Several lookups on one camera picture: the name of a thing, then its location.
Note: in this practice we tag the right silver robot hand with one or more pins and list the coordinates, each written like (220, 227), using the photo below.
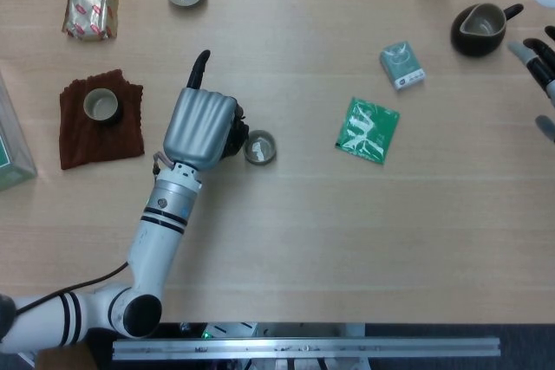
(544, 66)

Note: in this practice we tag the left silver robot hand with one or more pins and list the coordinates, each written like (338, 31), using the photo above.
(195, 127)

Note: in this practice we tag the black iron teapot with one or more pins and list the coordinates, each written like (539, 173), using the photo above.
(240, 136)

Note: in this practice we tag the dark teacup with beige inside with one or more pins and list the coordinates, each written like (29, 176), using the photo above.
(248, 150)
(102, 105)

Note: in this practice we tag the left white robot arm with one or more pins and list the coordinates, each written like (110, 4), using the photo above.
(152, 240)

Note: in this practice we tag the brown folded cloth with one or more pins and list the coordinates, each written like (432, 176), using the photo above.
(99, 144)

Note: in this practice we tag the small green white box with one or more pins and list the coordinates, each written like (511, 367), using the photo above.
(401, 66)

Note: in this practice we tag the green tea sachet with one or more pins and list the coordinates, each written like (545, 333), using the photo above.
(368, 131)

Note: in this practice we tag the clear box with green base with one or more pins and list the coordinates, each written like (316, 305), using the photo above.
(13, 157)

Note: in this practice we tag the aluminium rail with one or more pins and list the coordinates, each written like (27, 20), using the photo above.
(303, 348)

